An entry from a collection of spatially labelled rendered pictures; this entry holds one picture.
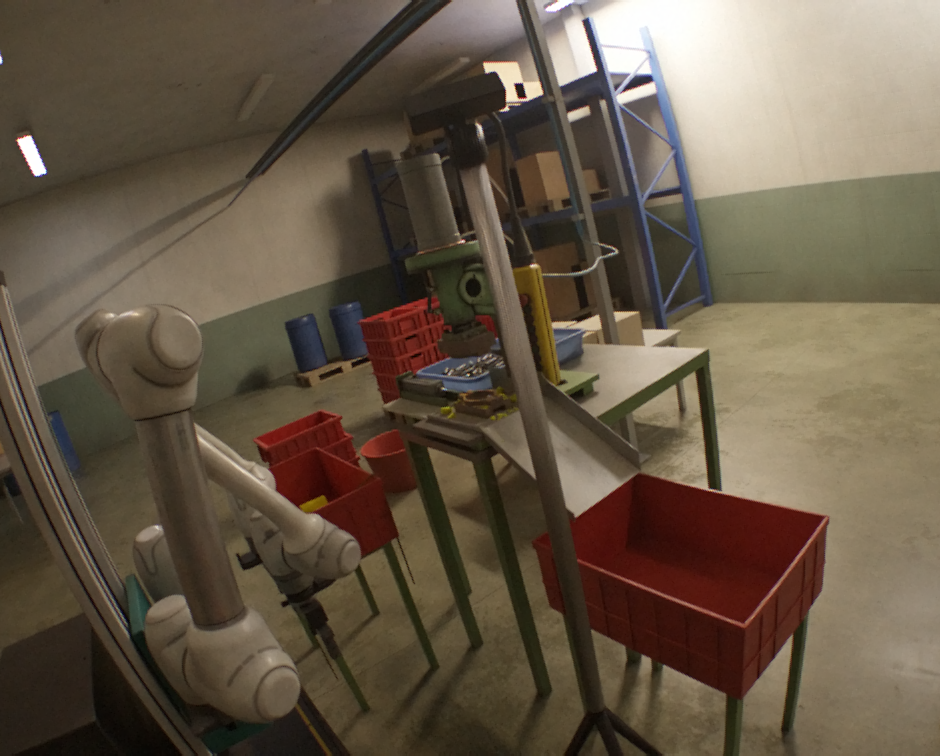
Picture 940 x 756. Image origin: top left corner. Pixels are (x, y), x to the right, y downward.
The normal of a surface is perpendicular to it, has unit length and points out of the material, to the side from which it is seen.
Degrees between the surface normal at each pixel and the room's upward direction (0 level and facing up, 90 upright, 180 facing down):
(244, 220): 90
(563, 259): 90
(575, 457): 30
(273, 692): 99
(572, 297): 90
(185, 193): 90
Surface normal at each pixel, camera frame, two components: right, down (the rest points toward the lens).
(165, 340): 0.86, -0.20
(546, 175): 0.57, 0.07
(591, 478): 0.07, -0.78
